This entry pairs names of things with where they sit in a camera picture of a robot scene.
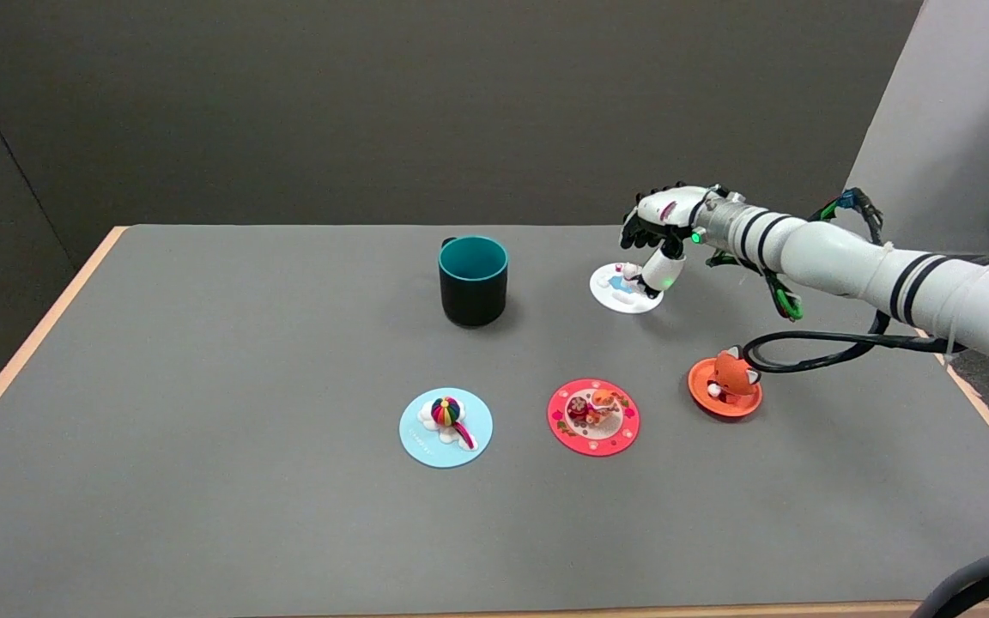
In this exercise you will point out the white cup lid with figurine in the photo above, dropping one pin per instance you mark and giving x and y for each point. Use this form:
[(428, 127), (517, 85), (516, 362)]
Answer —
[(619, 292)]

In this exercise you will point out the light blue rainbow ball lid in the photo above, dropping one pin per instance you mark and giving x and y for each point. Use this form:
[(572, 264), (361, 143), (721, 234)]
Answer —
[(445, 427)]

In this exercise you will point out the red cup lid with figurines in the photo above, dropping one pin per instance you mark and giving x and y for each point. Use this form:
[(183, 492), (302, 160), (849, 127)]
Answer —
[(593, 416)]

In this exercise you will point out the orange cup lid with fox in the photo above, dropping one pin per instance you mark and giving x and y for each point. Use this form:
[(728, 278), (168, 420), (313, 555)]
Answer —
[(722, 390)]

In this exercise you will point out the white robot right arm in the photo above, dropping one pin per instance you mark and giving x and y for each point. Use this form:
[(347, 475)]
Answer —
[(838, 257)]

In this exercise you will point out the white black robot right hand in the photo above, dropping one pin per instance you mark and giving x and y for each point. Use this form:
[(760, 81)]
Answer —
[(662, 215)]

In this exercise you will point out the black mug teal inside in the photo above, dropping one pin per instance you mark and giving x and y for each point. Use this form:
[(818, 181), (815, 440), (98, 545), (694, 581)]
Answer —
[(472, 292)]

